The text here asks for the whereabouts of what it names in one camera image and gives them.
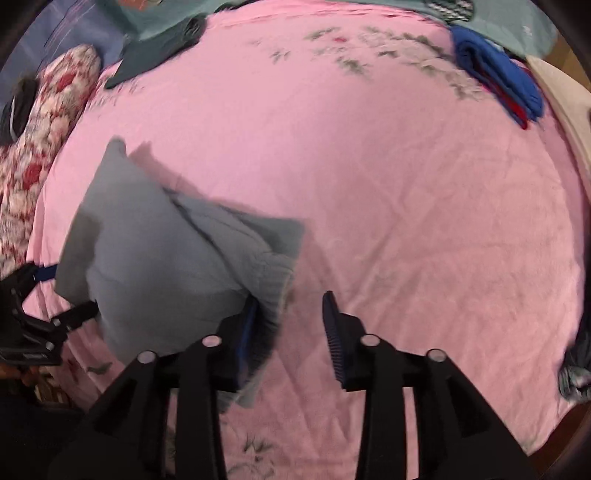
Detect grey fleece pants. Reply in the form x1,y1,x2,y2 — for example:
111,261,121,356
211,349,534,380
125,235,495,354
55,138,304,408

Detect pink floral bed sheet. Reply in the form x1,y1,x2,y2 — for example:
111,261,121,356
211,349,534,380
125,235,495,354
28,1,589,479

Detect black cloth on pillow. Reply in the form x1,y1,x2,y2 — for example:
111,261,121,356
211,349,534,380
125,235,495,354
0,76,40,147

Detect red floral pillow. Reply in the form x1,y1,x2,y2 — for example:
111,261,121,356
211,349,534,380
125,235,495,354
1,44,101,276

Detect dark teal folded garment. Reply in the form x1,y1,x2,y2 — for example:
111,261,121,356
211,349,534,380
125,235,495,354
104,14,207,90

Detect blue folded cloth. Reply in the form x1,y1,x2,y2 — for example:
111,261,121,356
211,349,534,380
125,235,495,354
450,26,544,130

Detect cream white cloth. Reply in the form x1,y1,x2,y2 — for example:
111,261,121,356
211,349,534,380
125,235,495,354
527,56,591,183

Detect light teal blanket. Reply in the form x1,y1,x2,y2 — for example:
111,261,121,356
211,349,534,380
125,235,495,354
98,1,557,57

